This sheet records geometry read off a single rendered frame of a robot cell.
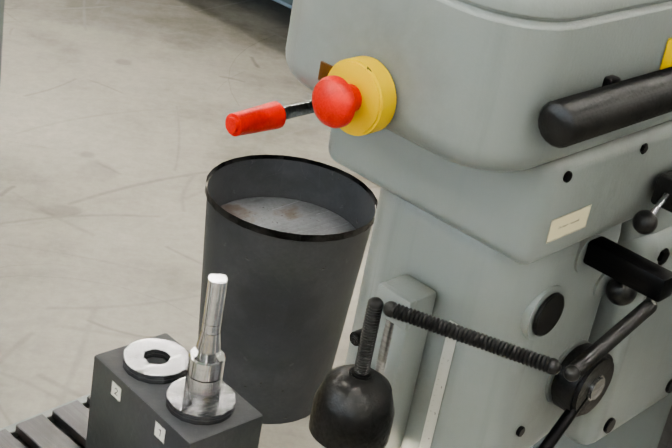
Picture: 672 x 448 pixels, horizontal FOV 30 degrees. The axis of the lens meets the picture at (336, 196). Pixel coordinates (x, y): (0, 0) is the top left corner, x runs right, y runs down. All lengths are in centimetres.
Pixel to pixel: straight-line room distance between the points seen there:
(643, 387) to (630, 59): 49
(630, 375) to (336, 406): 39
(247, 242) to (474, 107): 234
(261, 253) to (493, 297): 214
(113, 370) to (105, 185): 303
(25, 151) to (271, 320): 184
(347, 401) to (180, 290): 304
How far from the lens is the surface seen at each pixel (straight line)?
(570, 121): 90
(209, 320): 157
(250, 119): 103
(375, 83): 95
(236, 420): 163
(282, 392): 349
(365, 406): 107
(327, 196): 361
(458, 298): 114
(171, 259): 426
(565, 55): 93
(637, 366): 136
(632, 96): 97
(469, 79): 92
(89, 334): 384
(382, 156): 111
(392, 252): 118
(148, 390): 167
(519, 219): 103
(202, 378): 160
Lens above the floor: 211
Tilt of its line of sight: 26 degrees down
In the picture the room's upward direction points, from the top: 10 degrees clockwise
